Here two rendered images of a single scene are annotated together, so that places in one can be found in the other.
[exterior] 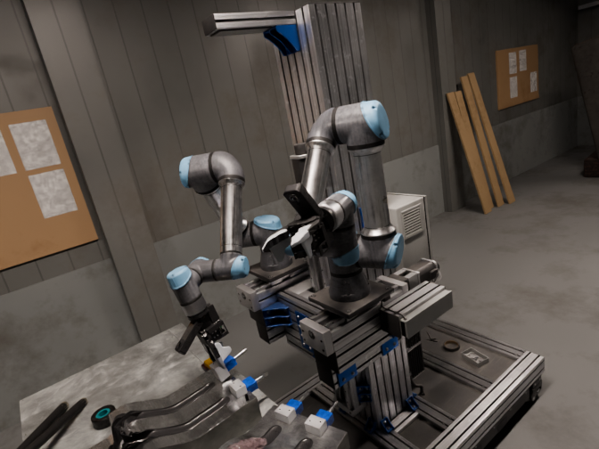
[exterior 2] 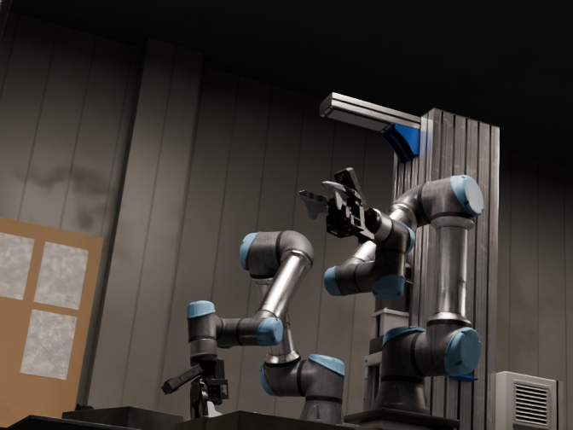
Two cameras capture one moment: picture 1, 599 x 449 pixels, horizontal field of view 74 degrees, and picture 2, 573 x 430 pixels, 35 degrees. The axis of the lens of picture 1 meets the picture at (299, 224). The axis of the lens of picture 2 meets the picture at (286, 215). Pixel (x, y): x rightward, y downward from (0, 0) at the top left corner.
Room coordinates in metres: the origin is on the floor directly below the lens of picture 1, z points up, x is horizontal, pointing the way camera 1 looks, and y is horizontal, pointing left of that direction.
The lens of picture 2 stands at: (-1.09, -0.30, 0.70)
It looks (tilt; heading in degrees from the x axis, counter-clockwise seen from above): 20 degrees up; 12
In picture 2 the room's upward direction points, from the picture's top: 6 degrees clockwise
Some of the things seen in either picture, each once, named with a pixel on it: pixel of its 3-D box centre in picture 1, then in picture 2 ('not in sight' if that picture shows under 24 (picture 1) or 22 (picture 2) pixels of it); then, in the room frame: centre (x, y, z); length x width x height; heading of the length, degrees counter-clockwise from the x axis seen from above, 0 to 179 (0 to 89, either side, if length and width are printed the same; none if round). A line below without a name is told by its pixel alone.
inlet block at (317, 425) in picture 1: (325, 417); not in sight; (0.94, 0.04, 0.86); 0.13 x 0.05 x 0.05; 142
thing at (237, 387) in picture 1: (251, 383); not in sight; (1.11, 0.25, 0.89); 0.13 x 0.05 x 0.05; 124
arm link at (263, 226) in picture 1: (267, 231); (323, 377); (1.72, 0.15, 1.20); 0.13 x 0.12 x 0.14; 76
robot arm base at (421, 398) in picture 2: (348, 279); (402, 398); (1.31, -0.13, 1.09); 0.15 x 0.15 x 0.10
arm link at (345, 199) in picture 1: (338, 208); (391, 236); (1.01, -0.11, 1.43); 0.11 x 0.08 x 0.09; 149
